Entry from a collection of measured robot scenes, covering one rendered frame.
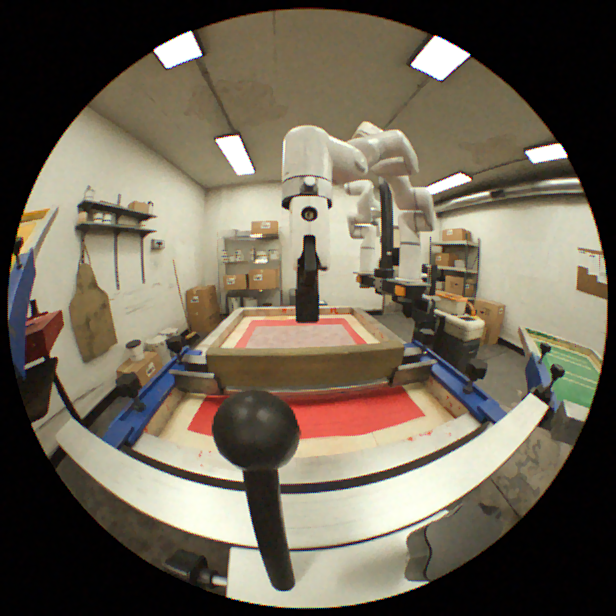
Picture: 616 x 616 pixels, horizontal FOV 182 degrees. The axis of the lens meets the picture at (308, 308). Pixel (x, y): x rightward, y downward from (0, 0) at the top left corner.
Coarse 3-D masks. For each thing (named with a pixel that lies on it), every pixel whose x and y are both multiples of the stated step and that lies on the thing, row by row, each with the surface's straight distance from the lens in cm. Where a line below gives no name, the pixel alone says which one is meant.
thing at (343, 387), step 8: (336, 384) 34; (344, 384) 35; (352, 384) 35; (360, 384) 35; (368, 384) 35; (376, 384) 36; (384, 384) 37; (232, 392) 35; (272, 392) 33; (280, 392) 33; (288, 392) 33; (296, 392) 33; (304, 392) 33; (312, 392) 33; (320, 392) 34; (328, 392) 34; (336, 392) 34
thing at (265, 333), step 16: (256, 320) 83; (272, 320) 82; (288, 320) 81; (256, 336) 66; (272, 336) 65; (288, 336) 64; (208, 400) 40; (288, 400) 37; (304, 400) 37; (208, 416) 37; (304, 416) 34; (208, 432) 34; (304, 432) 32
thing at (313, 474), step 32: (224, 320) 75; (160, 416) 37; (128, 448) 34; (160, 448) 30; (192, 448) 28; (384, 448) 27; (416, 448) 28; (448, 448) 32; (192, 480) 30; (224, 480) 25; (288, 480) 23; (320, 480) 23; (352, 480) 25
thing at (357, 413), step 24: (312, 336) 64; (336, 336) 64; (360, 336) 66; (312, 408) 35; (336, 408) 36; (360, 408) 36; (384, 408) 37; (408, 408) 38; (312, 432) 32; (336, 432) 32; (360, 432) 32
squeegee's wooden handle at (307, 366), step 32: (224, 352) 33; (256, 352) 32; (288, 352) 31; (320, 352) 31; (352, 352) 32; (384, 352) 35; (224, 384) 36; (256, 384) 34; (288, 384) 34; (320, 384) 34
